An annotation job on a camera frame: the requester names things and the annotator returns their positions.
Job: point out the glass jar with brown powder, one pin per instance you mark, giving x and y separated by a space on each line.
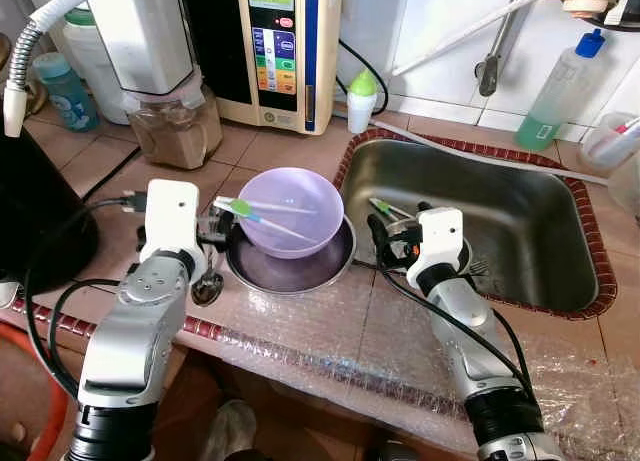
175 136

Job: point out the cream black water ionizer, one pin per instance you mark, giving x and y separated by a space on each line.
270 41

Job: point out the teal plastic bottle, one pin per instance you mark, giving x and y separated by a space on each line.
68 96

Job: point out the green white brush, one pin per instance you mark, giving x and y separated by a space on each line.
385 208

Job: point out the green white toothbrush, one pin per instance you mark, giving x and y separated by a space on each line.
270 223
295 209

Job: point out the purple plastic bowl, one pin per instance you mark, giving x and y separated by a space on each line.
290 183

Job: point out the black kettle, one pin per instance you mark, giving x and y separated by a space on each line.
40 211

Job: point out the clear bubble wrap sheet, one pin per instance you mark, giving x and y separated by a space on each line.
330 341

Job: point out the white jug with green cap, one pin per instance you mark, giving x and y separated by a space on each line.
90 61

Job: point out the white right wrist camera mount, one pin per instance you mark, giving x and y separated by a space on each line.
438 236

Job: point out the round steel plate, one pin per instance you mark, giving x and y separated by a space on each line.
290 276

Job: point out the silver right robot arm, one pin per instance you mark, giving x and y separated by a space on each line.
480 351

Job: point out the stainless steel sink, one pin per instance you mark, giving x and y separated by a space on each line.
520 221

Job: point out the small white bottle green cap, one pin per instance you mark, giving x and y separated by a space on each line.
361 106

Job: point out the thin white tube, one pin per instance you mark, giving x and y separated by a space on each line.
500 153

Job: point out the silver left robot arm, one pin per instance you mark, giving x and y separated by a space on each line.
130 331

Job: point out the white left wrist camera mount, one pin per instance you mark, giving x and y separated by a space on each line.
170 216

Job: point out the white water filter unit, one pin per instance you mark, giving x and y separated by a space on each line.
140 31

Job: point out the blue capped green soap bottle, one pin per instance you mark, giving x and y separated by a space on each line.
550 101

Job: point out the clear plastic cup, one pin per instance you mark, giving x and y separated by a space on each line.
605 153

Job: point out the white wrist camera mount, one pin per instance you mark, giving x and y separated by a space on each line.
438 236
170 216

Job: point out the steel fork in sink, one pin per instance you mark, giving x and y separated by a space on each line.
478 268

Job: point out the large clear plastic jar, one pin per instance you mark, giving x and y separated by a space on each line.
628 186

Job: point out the white red toothbrush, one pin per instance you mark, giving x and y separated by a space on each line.
622 129

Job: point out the steel spoon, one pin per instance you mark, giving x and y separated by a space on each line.
206 291

